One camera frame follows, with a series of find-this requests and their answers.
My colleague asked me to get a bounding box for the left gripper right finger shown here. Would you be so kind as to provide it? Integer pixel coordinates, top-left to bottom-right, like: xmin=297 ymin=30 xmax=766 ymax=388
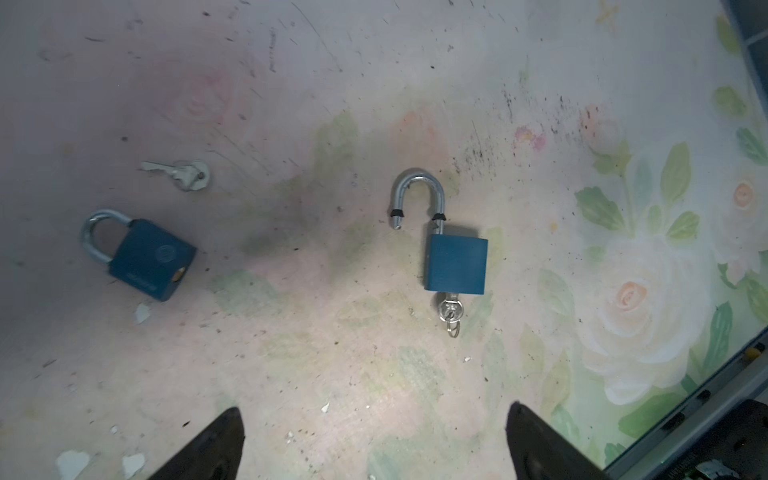
xmin=506 ymin=401 xmax=609 ymax=480

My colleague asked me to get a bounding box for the blue padlock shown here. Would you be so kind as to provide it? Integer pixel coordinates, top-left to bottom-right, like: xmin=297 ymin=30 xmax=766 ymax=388
xmin=80 ymin=209 xmax=197 ymax=302
xmin=389 ymin=169 xmax=489 ymax=338

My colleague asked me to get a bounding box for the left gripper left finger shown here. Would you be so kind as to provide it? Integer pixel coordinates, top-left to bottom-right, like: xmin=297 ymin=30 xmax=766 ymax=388
xmin=149 ymin=407 xmax=245 ymax=480

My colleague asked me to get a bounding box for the aluminium mounting rail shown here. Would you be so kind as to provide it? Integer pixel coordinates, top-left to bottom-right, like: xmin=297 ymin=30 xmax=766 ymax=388
xmin=604 ymin=330 xmax=767 ymax=479

